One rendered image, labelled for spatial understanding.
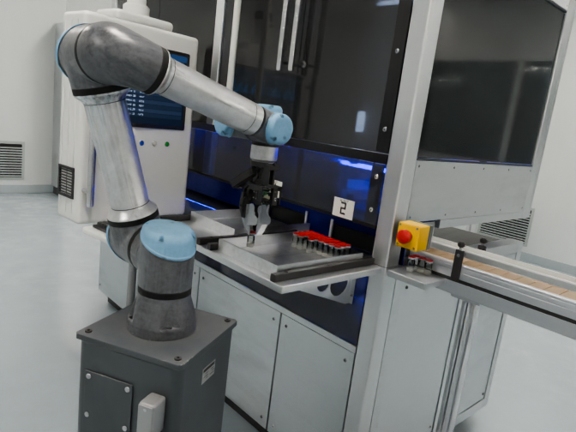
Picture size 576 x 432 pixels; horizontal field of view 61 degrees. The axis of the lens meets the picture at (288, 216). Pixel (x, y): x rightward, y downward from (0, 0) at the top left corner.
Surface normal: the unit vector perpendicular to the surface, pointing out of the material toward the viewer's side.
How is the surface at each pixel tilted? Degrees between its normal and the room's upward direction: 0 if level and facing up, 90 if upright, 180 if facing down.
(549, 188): 90
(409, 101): 90
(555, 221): 90
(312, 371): 90
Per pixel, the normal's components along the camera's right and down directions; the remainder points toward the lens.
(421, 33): -0.73, 0.04
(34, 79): 0.67, 0.23
